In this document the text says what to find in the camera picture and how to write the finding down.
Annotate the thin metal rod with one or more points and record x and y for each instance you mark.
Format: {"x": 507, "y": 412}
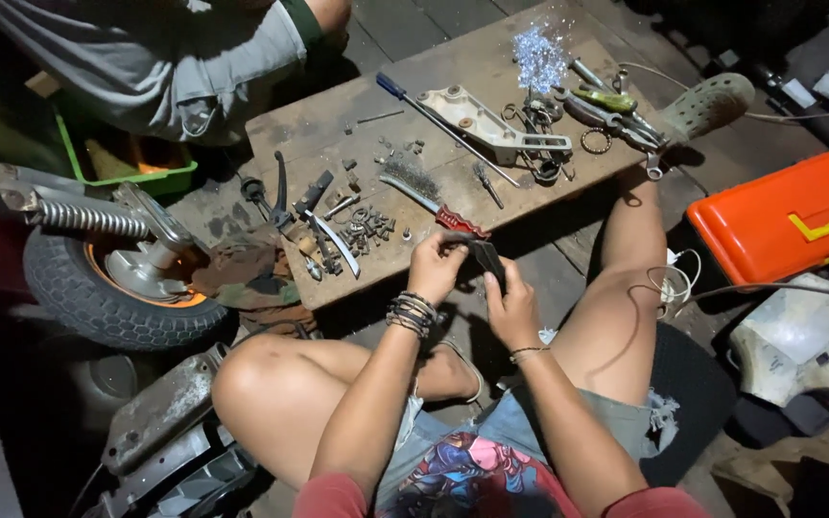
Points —
{"x": 382, "y": 116}

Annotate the person's left hand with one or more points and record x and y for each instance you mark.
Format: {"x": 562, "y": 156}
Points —
{"x": 432, "y": 270}

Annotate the person's right hand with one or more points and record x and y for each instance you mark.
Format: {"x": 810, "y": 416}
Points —
{"x": 519, "y": 313}

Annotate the beige sandal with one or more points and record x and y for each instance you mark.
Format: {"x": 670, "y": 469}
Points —
{"x": 473, "y": 374}

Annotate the beige perforated clog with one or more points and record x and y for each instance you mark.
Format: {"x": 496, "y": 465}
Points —
{"x": 709, "y": 104}

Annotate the small glass bulb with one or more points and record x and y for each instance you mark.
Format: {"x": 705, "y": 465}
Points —
{"x": 314, "y": 270}

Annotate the black brake lever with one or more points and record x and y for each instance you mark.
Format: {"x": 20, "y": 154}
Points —
{"x": 281, "y": 191}

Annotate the shiny steel wool tuft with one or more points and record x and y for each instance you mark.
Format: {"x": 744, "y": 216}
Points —
{"x": 540, "y": 59}

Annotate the black flat metal tool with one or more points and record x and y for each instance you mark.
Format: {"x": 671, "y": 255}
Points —
{"x": 314, "y": 191}

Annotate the person's left fingers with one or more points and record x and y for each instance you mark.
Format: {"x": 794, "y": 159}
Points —
{"x": 453, "y": 242}

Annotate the red printed shirt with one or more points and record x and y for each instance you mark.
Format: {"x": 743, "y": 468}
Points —
{"x": 472, "y": 478}

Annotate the small black part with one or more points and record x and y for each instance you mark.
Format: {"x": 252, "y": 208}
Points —
{"x": 488, "y": 257}

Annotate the grey scooter frame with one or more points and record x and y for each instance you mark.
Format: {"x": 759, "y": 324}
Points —
{"x": 162, "y": 417}

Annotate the scooter wheel with black tyre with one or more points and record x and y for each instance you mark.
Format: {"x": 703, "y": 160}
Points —
{"x": 76, "y": 295}

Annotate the brown dirty rag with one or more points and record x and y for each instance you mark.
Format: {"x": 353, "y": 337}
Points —
{"x": 249, "y": 273}

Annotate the beige metal bracket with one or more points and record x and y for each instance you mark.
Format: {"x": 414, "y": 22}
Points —
{"x": 483, "y": 122}

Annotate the heap of springs and clips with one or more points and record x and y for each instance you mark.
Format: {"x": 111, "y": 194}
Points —
{"x": 540, "y": 140}

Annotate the pile of nuts and bolts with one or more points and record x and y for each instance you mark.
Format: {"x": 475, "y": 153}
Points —
{"x": 368, "y": 229}

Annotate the grey scooter body panel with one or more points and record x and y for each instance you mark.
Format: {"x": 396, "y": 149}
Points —
{"x": 781, "y": 345}

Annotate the curved chrome lever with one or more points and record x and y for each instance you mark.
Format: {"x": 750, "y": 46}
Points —
{"x": 339, "y": 248}

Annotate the chrome shock absorber spring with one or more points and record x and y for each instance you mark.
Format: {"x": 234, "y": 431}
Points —
{"x": 91, "y": 218}

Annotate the black seat cushion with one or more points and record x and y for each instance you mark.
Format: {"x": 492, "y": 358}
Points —
{"x": 695, "y": 403}

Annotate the green plastic crate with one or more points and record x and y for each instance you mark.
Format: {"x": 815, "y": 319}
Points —
{"x": 162, "y": 178}

